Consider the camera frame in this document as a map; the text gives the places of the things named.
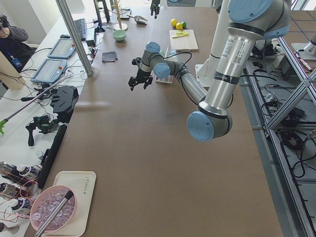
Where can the wooden mug tree stand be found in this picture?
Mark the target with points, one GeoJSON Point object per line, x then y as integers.
{"type": "Point", "coordinates": [120, 25]}

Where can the whole lemon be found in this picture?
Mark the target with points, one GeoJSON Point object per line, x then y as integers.
{"type": "Point", "coordinates": [179, 26]}
{"type": "Point", "coordinates": [173, 22]}

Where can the bamboo cutting board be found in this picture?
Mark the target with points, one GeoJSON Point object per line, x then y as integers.
{"type": "Point", "coordinates": [183, 43]}

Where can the black gripper stand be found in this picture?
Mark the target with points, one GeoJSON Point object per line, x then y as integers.
{"type": "Point", "coordinates": [63, 103]}

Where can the grey folded cloth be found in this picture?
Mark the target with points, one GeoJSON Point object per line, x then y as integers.
{"type": "Point", "coordinates": [109, 56]}

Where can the teach pendant tablet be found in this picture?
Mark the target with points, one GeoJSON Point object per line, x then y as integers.
{"type": "Point", "coordinates": [63, 49]}
{"type": "Point", "coordinates": [49, 71]}

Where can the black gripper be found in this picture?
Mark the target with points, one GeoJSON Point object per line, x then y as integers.
{"type": "Point", "coordinates": [141, 73]}

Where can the yellow plastic knife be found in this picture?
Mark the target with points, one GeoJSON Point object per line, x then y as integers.
{"type": "Point", "coordinates": [179, 36]}

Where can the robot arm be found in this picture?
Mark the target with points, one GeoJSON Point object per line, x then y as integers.
{"type": "Point", "coordinates": [155, 7]}
{"type": "Point", "coordinates": [248, 22]}

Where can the aluminium frame post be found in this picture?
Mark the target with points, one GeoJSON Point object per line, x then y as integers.
{"type": "Point", "coordinates": [66, 14]}

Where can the cream plastic tray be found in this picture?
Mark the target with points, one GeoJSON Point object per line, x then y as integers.
{"type": "Point", "coordinates": [82, 184]}

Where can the silver metal scoop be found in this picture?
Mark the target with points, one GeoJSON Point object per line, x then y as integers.
{"type": "Point", "coordinates": [139, 19]}

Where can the blue cup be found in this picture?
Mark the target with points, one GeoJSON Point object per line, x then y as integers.
{"type": "Point", "coordinates": [172, 52]}

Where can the metal tongs handle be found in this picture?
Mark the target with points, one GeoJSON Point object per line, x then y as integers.
{"type": "Point", "coordinates": [54, 213]}

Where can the pink bowl of ice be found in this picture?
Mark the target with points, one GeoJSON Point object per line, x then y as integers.
{"type": "Point", "coordinates": [47, 202]}

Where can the person in background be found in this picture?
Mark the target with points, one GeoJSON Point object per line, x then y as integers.
{"type": "Point", "coordinates": [12, 44]}

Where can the black keyboard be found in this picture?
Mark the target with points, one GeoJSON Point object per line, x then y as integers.
{"type": "Point", "coordinates": [80, 25]}

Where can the green bowl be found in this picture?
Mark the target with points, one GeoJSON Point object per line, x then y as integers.
{"type": "Point", "coordinates": [119, 35]}

